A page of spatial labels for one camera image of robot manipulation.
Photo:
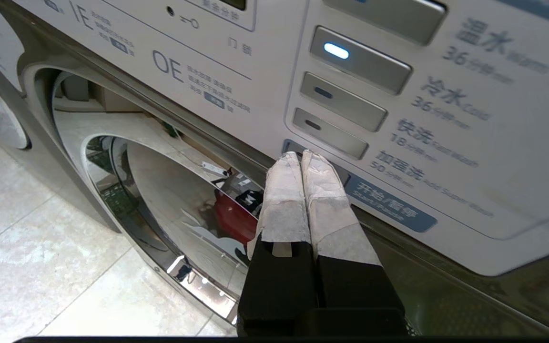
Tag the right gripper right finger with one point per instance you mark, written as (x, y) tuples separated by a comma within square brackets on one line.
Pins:
[(339, 228)]

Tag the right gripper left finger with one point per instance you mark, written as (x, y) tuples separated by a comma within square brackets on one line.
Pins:
[(281, 224)]

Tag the round chrome washer door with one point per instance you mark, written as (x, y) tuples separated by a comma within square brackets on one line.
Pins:
[(160, 190)]

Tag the grey front-load washing machine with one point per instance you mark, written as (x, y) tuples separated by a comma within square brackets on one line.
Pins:
[(446, 295)]

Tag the white washer control panel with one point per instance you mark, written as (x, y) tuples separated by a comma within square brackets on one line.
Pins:
[(350, 95)]

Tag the silver start button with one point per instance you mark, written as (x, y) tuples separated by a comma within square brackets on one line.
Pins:
[(291, 146)]

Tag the lit silver panel button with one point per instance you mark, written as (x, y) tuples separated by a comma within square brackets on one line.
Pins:
[(360, 59)]

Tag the large silver panel button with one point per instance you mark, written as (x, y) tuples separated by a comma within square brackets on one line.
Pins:
[(389, 16)]

